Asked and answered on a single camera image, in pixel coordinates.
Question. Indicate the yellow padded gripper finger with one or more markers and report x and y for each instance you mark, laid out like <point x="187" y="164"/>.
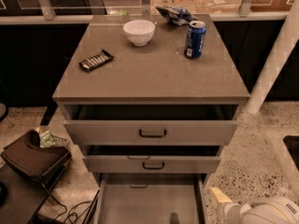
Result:
<point x="220" y="196"/>

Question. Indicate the blue soda can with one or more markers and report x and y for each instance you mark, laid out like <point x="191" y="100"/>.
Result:
<point x="195" y="39"/>

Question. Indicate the black snack bar packet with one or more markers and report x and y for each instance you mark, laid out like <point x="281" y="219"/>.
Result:
<point x="96" y="61"/>

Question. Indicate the grey drawer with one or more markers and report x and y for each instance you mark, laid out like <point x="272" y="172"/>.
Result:
<point x="150" y="199"/>
<point x="152" y="159"/>
<point x="149" y="125"/>

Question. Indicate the white bowl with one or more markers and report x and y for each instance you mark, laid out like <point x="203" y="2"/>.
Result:
<point x="139" y="32"/>

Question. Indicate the black side table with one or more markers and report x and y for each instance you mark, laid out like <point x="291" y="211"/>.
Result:
<point x="24" y="199"/>

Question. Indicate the blue white chip bag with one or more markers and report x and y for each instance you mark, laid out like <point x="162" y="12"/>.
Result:
<point x="176" y="15"/>

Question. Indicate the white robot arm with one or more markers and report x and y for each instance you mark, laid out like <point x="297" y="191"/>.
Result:
<point x="271" y="210"/>

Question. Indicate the grey bottom drawer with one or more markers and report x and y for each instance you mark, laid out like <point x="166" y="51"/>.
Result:
<point x="150" y="199"/>

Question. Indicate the wire basket with green packet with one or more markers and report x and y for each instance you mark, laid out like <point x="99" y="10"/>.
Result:
<point x="47" y="139"/>

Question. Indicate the grey middle drawer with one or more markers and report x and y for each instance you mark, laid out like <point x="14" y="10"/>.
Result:
<point x="152" y="159"/>

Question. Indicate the grey drawer cabinet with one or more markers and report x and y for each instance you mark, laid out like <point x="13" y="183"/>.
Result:
<point x="155" y="74"/>

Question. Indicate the black folded device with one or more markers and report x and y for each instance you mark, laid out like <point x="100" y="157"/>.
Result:
<point x="28" y="158"/>

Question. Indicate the white diagonal post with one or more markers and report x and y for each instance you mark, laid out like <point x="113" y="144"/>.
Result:
<point x="280" y="52"/>

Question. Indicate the grey top drawer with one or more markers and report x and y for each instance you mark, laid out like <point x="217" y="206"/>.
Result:
<point x="149" y="125"/>

